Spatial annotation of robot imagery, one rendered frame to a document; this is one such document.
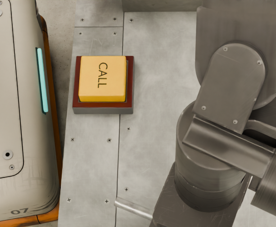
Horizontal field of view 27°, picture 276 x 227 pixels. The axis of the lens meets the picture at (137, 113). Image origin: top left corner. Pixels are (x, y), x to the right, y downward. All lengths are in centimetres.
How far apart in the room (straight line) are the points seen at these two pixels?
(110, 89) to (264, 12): 42
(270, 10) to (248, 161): 10
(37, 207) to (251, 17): 107
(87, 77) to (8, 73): 70
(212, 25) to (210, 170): 10
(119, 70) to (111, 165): 12
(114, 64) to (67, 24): 107
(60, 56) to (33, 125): 45
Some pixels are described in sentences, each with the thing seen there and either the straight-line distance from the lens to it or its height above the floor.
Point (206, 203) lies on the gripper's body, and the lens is 46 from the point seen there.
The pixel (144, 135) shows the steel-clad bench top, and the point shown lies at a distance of 74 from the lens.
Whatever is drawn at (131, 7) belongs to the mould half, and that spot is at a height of 81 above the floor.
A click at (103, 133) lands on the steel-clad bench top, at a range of 75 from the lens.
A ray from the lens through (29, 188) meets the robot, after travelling 130.
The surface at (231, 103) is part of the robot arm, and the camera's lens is 36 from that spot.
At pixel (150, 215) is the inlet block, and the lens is 67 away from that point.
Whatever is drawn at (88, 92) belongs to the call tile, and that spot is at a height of 84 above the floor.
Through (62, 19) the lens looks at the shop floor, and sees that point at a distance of 183.
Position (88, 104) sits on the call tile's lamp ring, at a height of 82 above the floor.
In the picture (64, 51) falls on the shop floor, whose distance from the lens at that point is 176.
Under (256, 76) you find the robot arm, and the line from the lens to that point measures 35.
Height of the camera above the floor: 148
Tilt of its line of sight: 65 degrees down
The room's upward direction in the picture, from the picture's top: 6 degrees counter-clockwise
